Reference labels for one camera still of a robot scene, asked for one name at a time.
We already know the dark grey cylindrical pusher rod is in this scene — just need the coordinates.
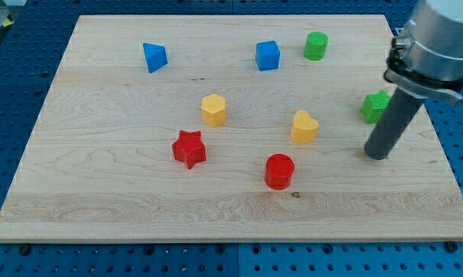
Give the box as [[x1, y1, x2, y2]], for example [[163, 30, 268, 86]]
[[364, 88, 425, 160]]

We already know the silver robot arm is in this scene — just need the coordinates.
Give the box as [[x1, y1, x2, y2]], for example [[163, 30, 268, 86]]
[[364, 0, 463, 160]]

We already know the yellow hexagon block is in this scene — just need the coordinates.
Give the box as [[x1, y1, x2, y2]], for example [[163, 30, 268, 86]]
[[201, 94, 226, 127]]

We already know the green star block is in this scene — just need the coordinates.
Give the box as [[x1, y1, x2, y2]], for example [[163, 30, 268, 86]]
[[361, 90, 391, 124]]

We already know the yellow heart block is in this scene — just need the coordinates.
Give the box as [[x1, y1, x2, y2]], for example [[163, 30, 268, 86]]
[[290, 110, 320, 144]]

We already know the green cylinder block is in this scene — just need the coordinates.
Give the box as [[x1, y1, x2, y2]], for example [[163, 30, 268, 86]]
[[304, 32, 328, 61]]

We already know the red cylinder block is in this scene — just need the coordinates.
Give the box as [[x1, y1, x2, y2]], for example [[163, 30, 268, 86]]
[[264, 153, 295, 190]]

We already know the blue cube block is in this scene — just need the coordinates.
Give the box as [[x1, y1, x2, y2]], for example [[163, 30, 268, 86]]
[[255, 41, 281, 71]]

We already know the light wooden board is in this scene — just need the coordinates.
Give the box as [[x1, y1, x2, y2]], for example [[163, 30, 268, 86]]
[[0, 15, 463, 243]]

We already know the red star block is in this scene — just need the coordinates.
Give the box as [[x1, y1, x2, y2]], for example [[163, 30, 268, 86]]
[[172, 130, 207, 169]]

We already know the blue triangle block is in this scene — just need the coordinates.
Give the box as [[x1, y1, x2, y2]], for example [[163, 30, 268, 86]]
[[142, 42, 168, 73]]

